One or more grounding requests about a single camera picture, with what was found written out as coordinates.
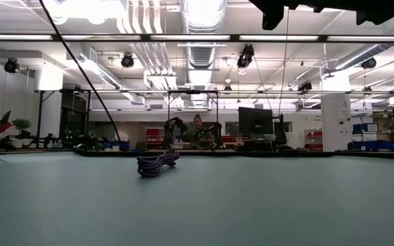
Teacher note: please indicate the black background robot arm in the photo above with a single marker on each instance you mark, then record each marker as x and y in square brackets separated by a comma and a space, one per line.
[174, 124]

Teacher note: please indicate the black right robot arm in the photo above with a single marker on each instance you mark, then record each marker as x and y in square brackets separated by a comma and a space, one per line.
[371, 8]

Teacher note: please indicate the black ceiling spotlight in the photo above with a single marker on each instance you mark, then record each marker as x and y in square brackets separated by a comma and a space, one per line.
[304, 86]
[11, 65]
[368, 63]
[245, 56]
[127, 61]

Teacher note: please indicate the white pillar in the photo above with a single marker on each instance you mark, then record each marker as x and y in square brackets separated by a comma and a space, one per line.
[336, 123]

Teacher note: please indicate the person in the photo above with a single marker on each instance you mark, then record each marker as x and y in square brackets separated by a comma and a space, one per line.
[197, 135]

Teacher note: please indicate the blue storage bins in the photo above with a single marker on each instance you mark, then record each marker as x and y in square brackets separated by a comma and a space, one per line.
[364, 127]

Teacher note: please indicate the red storage bins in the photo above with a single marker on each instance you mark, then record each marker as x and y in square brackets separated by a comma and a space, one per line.
[154, 133]

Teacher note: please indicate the green table mat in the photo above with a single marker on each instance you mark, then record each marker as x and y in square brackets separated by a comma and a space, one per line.
[217, 212]

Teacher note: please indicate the small potted plant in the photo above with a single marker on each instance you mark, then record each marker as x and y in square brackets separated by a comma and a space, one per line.
[21, 124]

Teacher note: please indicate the silver ventilation duct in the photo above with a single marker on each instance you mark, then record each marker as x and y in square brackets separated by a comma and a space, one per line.
[202, 54]

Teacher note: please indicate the black background rig frame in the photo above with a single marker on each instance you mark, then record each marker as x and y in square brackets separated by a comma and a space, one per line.
[193, 92]

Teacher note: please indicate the black overhead frame bar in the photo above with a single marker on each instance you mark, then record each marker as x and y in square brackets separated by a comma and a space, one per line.
[145, 38]

